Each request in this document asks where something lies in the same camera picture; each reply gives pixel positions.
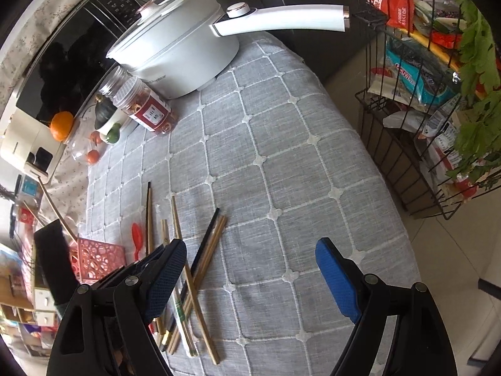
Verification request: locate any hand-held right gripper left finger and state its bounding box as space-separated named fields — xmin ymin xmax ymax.
xmin=46 ymin=238 xmax=188 ymax=376

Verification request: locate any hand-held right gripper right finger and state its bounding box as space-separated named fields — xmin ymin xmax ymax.
xmin=315 ymin=237 xmax=459 ymax=376

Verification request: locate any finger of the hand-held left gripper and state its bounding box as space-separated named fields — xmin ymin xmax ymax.
xmin=96 ymin=243 xmax=173 ymax=283

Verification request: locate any pink perforated basket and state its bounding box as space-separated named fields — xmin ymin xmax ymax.
xmin=70 ymin=235 xmax=127 ymax=283

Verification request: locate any red plastic spoon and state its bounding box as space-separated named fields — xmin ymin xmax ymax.
xmin=131 ymin=222 xmax=143 ymax=261

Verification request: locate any tan wooden chopstick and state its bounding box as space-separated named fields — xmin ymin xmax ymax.
xmin=37 ymin=178 xmax=80 ymax=243

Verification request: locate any bunch of wooden chopsticks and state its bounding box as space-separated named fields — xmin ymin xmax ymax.
xmin=157 ymin=196 xmax=228 ymax=364

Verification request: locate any dark brown chopstick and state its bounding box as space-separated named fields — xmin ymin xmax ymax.
xmin=146 ymin=181 xmax=154 ymax=256

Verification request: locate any black chopstick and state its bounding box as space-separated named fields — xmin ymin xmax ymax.
xmin=158 ymin=208 xmax=220 ymax=352

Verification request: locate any white cherry print cloth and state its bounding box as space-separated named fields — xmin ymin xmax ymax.
xmin=39 ymin=117 xmax=146 ymax=230

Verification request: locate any jar with blue label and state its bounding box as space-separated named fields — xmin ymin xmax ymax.
xmin=20 ymin=175 xmax=42 ymax=198

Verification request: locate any clear glass jar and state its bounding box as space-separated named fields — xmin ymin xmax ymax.
xmin=65 ymin=119 xmax=106 ymax=166

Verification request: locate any cream air fryer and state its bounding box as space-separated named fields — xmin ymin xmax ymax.
xmin=0 ymin=110 xmax=66 ymax=185

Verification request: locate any large orange citrus fruit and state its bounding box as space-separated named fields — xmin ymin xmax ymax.
xmin=49 ymin=111 xmax=75 ymax=142

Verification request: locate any grey checked tablecloth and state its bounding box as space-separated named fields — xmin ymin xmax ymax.
xmin=84 ymin=31 xmax=422 ymax=376

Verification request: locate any white bowl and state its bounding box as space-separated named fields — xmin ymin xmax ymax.
xmin=96 ymin=107 xmax=127 ymax=134

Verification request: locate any dark green squash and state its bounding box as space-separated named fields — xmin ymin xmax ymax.
xmin=96 ymin=96 xmax=116 ymax=124

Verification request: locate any plastic jar red label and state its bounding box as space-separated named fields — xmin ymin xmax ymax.
xmin=113 ymin=76 xmax=177 ymax=136

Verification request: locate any black microwave oven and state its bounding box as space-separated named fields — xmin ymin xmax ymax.
xmin=16 ymin=0 xmax=143 ymax=126

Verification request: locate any white electric pot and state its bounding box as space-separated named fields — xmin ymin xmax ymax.
xmin=106 ymin=0 xmax=351 ymax=100

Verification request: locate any blue snack packet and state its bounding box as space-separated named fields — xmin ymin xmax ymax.
xmin=385 ymin=41 xmax=459 ymax=105

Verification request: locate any floral branch print cloth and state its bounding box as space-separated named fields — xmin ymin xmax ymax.
xmin=0 ymin=0 xmax=118 ymax=104

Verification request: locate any bunch of leafy greens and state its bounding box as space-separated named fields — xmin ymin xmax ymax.
xmin=445 ymin=0 xmax=501 ymax=189

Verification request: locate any white pot lid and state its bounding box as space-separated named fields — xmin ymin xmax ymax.
xmin=111 ymin=0 xmax=222 ymax=55

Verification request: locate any black wire rack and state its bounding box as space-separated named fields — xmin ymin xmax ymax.
xmin=350 ymin=0 xmax=501 ymax=221

